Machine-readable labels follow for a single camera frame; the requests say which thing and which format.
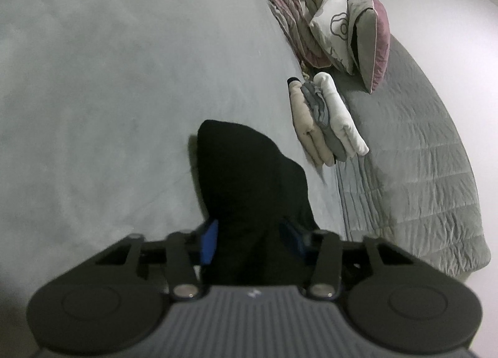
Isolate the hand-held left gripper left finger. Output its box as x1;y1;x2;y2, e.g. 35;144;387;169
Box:
95;220;220;301

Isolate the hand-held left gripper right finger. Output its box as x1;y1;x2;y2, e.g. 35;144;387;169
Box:
282;222;413;301

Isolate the black dress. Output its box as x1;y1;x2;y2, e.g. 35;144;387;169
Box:
196;120;322;289

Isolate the beige folded garment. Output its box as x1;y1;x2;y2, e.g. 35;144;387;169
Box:
287;77;337;167

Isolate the grey folded garment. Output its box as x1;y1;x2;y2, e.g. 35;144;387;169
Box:
301;82;349;161

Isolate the white folded garment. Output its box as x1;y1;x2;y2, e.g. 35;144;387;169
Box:
313;72;369;158

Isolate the grey quilted bedspread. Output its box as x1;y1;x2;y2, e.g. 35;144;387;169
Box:
331;37;491;279

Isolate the grey bed sheet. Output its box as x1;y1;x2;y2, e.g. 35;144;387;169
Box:
0;0;347;304

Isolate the white printed pillow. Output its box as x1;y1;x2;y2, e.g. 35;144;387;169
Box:
309;0;356;74

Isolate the grey and pink pillow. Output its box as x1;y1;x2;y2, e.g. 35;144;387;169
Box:
345;0;391;94

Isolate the folded pink and grey quilt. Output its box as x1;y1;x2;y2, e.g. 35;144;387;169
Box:
261;0;335;68

